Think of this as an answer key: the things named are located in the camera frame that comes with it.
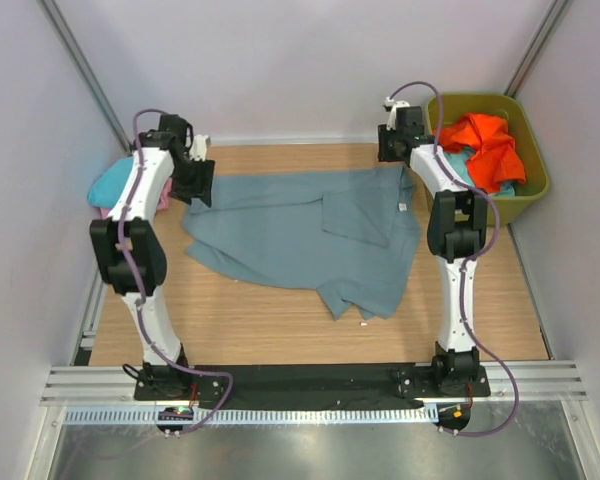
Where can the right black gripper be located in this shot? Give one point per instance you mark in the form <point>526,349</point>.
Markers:
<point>383,154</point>

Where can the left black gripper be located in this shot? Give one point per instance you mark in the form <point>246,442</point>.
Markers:
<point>201,189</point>

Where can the grey blue t shirt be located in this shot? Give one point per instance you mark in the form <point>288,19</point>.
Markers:
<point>349,235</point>

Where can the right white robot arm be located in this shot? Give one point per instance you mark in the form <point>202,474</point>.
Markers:
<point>456,232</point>

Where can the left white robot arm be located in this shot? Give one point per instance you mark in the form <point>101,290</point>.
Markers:
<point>131,259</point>

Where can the folded pink t shirt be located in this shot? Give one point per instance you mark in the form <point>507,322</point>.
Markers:
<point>163,203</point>

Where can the light teal t shirt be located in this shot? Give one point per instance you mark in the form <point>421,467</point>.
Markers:
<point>459,161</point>

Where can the orange t shirt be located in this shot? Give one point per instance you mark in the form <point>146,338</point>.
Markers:
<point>495,160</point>

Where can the folded turquoise t shirt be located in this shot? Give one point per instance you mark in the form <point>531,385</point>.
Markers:
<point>106,190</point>

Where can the olive green plastic bin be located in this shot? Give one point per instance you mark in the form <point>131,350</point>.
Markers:
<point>454,105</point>

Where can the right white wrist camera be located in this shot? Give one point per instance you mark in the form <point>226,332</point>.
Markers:
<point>393,107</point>

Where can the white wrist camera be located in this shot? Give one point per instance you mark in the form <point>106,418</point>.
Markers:
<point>199,147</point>
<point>393,107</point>

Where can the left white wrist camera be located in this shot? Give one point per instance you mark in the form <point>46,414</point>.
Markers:
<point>199,147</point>

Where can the aluminium left frame rail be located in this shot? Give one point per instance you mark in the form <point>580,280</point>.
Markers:
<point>89,324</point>

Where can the aluminium frame rail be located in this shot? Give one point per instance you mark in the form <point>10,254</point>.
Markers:
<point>89,324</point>
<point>537,381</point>

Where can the aluminium front frame rail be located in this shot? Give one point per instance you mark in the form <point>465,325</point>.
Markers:
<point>537,381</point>

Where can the slotted cable duct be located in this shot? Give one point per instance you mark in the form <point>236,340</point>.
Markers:
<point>163,416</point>

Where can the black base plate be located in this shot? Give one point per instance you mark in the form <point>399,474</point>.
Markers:
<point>403,380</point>

